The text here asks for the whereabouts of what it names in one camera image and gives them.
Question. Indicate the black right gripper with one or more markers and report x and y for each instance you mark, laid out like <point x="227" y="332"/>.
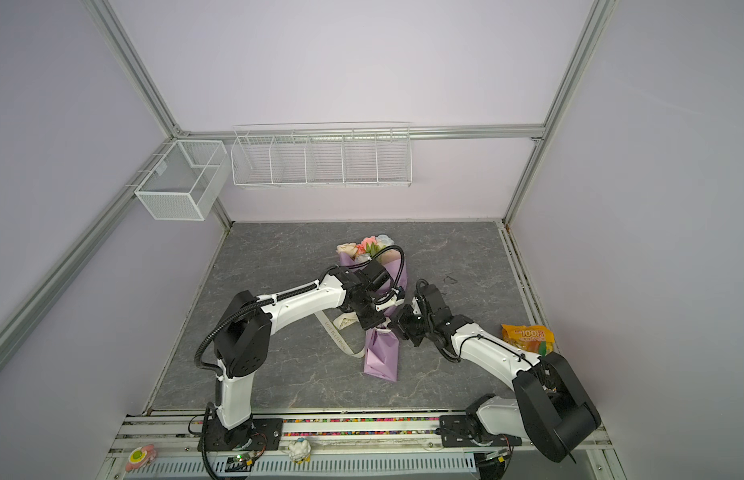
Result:
<point x="403" y="320"/>

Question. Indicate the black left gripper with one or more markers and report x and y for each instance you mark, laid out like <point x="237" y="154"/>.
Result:
<point x="371" y="322"/>

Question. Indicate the red pink fake rose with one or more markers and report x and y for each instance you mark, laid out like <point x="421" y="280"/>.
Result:
<point x="364" y="246"/>

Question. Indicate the cream printed ribbon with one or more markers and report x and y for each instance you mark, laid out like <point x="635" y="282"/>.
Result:
<point x="342" y="336"/>

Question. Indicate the cream fake rose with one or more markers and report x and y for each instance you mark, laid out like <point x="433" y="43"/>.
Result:
<point x="349" y="249"/>

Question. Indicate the pink purple wrapping paper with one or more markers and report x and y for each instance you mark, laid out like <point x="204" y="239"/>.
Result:
<point x="387" y="368"/>

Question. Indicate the white fake rose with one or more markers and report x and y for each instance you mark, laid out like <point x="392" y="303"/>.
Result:
<point x="383" y="241"/>

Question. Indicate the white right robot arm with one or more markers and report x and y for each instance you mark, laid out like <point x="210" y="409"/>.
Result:
<point x="550" y="407"/>

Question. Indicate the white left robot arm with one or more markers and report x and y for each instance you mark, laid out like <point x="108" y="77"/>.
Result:
<point x="238" y="345"/>

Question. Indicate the yellow snack bag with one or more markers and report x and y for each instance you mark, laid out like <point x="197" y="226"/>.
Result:
<point x="535" y="338"/>

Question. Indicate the white crumpled toy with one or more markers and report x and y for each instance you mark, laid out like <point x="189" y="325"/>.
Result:
<point x="299" y="451"/>

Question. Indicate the white mesh box basket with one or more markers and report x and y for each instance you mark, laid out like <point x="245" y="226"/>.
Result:
<point x="186" y="180"/>

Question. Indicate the pink green round toy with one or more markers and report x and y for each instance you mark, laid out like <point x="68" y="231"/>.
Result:
<point x="140" y="457"/>

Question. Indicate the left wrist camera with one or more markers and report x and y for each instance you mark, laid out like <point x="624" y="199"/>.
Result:
<point x="375" y="277"/>

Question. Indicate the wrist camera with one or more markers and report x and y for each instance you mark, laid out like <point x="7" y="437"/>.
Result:
<point x="431" y="303"/>
<point x="375" y="277"/>

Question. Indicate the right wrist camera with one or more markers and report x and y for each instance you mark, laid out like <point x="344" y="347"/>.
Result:
<point x="431" y="303"/>

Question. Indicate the white wire shelf basket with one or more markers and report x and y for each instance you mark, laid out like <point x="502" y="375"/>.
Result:
<point x="322" y="154"/>

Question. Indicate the front rail base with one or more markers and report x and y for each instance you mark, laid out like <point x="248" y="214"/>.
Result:
<point x="345" y="444"/>

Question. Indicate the aluminium enclosure frame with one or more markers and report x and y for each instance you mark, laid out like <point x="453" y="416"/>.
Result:
<point x="26" y="317"/>

